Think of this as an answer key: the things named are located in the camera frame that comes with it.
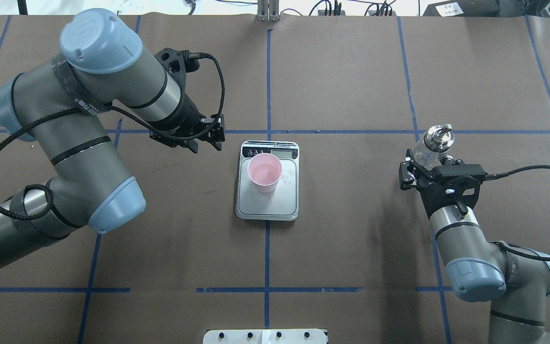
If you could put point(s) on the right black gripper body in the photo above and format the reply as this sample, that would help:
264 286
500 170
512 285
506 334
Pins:
409 175

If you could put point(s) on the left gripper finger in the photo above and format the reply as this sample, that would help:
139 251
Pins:
215 131
192 146

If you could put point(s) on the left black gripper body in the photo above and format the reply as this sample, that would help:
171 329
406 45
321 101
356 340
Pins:
183 115

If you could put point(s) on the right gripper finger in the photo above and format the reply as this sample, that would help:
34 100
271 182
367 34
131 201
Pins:
410 172
449 160

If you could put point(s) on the clear glass sauce bottle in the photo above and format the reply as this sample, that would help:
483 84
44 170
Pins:
433 145

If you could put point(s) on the pink plastic cup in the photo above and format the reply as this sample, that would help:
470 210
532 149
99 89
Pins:
264 171

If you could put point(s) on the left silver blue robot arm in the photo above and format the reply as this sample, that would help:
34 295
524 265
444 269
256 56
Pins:
102 66

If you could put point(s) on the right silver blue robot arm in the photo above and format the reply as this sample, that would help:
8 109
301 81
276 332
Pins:
515 280

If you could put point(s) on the silver digital kitchen scale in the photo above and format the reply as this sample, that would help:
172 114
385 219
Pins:
282 204

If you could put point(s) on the brown paper table cover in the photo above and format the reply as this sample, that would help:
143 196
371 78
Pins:
353 93

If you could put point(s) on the black box with label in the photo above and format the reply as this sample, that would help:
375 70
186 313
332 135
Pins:
462 8

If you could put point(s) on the upper orange black connector box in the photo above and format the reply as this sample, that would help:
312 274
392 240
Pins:
331 9

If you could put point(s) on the orange black connector box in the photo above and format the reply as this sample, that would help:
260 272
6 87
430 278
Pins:
383 9
331 9

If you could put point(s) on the lower orange black connector box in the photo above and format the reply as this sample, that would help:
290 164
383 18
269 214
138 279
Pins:
383 9

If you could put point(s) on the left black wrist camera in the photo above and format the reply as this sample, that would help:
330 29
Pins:
178 63

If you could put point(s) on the aluminium frame post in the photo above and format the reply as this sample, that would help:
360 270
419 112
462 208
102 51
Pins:
268 10

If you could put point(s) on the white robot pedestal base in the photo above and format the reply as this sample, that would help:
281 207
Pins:
267 336

